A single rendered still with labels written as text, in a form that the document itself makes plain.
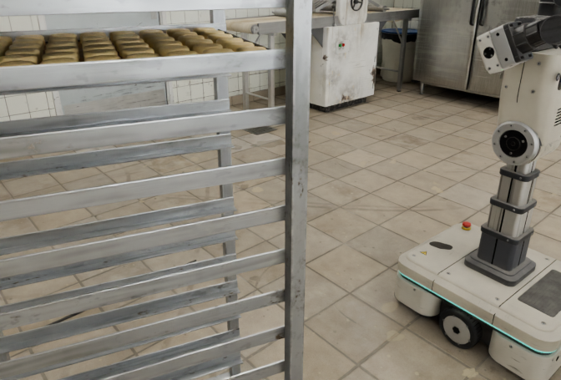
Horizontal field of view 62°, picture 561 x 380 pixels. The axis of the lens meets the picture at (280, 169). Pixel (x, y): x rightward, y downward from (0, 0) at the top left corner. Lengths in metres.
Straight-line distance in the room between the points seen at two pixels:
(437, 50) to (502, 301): 4.02
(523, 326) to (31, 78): 1.65
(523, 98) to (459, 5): 3.77
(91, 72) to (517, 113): 1.42
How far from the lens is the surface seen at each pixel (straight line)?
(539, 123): 1.76
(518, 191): 1.90
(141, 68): 0.69
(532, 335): 1.86
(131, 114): 1.14
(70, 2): 0.67
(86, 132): 0.70
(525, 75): 1.73
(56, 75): 0.69
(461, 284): 1.95
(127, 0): 0.68
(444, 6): 5.54
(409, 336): 2.07
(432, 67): 5.64
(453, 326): 2.02
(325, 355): 1.94
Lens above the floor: 1.36
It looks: 23 degrees down
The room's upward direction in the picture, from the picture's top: straight up
